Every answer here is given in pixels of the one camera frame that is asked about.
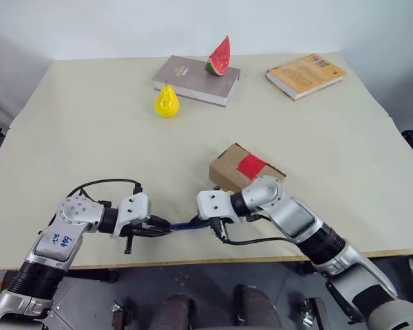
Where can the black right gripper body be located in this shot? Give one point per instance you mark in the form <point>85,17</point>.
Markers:
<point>221,227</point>

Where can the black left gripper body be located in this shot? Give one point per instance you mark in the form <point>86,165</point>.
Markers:
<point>137,231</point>

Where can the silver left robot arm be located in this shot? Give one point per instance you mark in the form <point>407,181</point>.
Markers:
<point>69,214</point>

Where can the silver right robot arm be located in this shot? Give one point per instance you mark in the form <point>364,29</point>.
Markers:
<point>296,213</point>

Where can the brown cardboard box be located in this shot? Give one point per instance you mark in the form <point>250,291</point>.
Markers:
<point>227,168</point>

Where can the red tape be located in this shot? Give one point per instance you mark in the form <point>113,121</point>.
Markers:
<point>252,166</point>

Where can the dark rounded shape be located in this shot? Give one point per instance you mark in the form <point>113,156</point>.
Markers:
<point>177,313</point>
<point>258,309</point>

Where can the yellow pear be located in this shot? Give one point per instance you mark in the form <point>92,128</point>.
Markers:
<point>166,103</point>

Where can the grey hardcover book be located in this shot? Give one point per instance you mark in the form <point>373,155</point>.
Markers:
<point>192,79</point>

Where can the watermelon slice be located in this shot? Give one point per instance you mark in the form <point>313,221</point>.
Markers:
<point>221,58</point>

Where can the orange paperback book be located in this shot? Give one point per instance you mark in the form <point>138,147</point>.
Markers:
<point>304,74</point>

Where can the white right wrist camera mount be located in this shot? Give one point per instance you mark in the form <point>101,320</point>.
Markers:
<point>213,203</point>

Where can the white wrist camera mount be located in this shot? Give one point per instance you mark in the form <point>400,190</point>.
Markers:
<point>213,203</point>
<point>135,208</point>

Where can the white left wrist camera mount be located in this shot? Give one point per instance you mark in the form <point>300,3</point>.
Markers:
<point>135,208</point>

